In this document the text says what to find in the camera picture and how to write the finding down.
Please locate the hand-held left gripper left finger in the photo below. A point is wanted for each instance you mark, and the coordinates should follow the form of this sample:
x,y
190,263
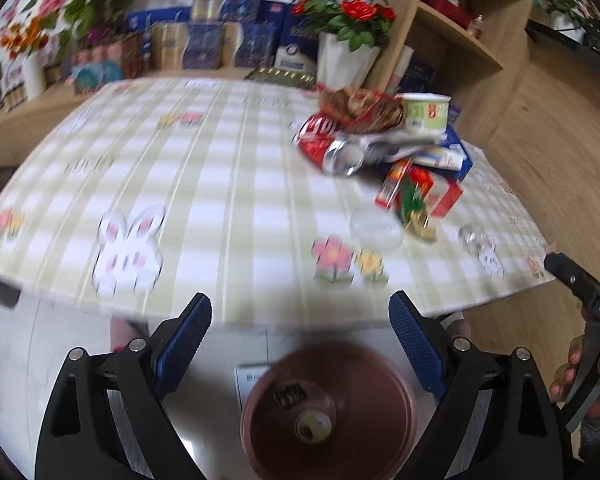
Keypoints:
x,y
185,340

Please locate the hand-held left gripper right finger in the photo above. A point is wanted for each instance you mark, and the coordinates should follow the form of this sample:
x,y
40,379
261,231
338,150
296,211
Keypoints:
x,y
420,345

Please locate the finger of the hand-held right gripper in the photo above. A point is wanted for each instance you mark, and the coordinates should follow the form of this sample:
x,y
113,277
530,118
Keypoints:
x,y
562,267

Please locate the brown round bin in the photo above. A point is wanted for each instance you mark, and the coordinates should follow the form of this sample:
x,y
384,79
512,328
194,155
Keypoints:
x,y
370,400

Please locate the small clear plastic cup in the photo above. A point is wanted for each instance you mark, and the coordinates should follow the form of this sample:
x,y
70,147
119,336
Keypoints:
x,y
475,239

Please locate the gold foil wrapper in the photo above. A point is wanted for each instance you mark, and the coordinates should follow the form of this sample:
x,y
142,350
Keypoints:
x,y
422,227

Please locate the clear plastic lid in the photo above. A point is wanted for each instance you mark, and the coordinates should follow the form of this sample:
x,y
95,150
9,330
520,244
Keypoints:
x,y
377,227

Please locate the red white small box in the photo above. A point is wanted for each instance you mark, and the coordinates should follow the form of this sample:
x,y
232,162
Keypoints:
x,y
445,195

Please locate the red green wrapper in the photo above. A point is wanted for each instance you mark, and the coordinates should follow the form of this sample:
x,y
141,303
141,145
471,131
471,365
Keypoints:
x,y
410,202

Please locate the blue cardboard box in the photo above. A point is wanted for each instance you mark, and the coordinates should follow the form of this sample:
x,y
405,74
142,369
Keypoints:
x,y
450,157

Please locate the red orange stick packet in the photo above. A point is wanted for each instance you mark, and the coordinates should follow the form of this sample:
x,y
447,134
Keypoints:
x,y
392,182

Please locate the white wrapper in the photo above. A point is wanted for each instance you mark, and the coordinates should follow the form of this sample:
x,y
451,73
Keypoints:
x,y
400,142

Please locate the green white paper cup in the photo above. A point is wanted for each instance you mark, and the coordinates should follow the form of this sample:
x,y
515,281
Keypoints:
x,y
422,112

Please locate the crushed red can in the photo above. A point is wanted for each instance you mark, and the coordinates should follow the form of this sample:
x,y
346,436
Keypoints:
x,y
322,142

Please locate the brown red snack wrapper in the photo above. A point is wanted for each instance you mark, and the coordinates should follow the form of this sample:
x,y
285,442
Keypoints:
x,y
360,107

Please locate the person's right forearm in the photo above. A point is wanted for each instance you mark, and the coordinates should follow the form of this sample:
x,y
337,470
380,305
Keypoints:
x,y
594,435

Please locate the person's right hand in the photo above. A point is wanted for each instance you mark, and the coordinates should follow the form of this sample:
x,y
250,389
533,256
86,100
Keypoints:
x,y
560,382

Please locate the dark small packet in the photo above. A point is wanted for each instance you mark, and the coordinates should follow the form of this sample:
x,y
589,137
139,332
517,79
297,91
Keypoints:
x,y
290,396

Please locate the small round cup in bin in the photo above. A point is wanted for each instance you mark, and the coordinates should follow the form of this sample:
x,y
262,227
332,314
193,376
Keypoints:
x,y
314,426

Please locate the green checked tablecloth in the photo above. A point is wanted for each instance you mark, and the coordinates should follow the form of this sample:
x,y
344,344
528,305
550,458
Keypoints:
x,y
230,200

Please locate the black side table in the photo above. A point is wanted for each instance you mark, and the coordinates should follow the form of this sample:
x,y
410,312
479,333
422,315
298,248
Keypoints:
x,y
575,50

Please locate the wooden shelf unit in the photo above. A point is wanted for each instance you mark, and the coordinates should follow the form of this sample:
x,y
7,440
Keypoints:
x,y
460,45

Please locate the stack of pastel paper cups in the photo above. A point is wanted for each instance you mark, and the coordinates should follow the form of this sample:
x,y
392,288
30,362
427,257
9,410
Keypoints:
x,y
399,77

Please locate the green potted plant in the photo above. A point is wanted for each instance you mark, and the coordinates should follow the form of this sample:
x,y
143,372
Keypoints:
x,y
570,7

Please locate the teal box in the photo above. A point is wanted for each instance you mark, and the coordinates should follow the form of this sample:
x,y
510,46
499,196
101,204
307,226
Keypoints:
x,y
97,77

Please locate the gold tray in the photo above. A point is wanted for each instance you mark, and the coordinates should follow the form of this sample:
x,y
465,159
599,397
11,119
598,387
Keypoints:
x,y
280,77

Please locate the red teapot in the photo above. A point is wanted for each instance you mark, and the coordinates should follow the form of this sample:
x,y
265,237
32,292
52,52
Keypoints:
x,y
447,2

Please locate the white flower pot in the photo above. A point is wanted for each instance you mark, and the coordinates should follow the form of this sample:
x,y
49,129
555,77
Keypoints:
x,y
347,62

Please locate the stack of blue gift boxes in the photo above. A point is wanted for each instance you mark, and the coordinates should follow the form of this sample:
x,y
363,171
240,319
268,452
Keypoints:
x,y
205,42

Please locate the row of pink cans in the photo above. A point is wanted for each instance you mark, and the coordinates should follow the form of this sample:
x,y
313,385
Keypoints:
x,y
100,52

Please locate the red rose bouquet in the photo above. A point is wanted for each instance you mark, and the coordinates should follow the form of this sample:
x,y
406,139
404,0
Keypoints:
x,y
345,7

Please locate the pink flower plant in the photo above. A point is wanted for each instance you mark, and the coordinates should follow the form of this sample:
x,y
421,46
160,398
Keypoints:
x,y
70,5

